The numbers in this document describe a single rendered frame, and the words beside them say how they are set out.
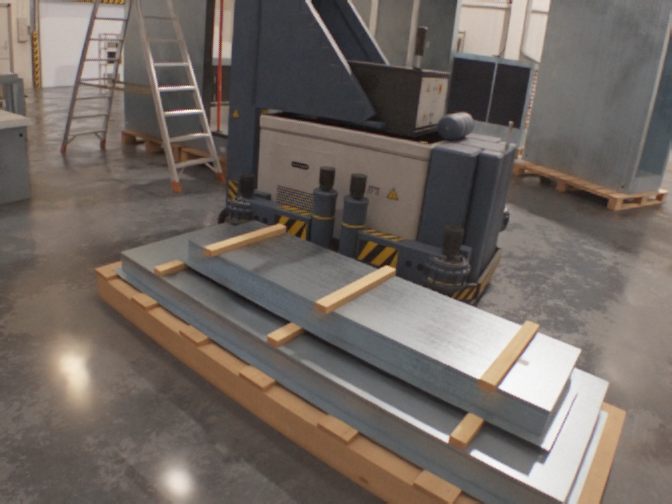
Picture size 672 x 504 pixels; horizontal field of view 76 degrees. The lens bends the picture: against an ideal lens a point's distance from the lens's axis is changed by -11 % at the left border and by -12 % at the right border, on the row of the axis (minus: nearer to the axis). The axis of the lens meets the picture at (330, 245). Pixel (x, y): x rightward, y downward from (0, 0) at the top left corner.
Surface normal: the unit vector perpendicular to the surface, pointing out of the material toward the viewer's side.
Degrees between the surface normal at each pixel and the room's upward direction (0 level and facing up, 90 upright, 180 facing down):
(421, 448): 90
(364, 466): 90
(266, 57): 90
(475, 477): 90
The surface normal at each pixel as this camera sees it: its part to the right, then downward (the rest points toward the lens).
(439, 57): -0.62, 0.25
